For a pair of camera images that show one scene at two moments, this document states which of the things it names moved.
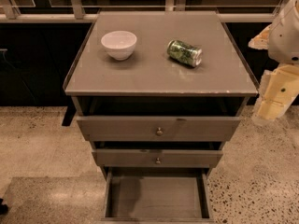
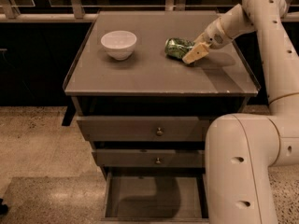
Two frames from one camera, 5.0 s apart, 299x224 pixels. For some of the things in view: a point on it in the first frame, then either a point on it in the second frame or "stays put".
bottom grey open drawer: x=156 y=195 stays put
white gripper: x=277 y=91 → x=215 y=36
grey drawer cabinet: x=155 y=125 stays put
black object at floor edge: x=4 y=209 stays put
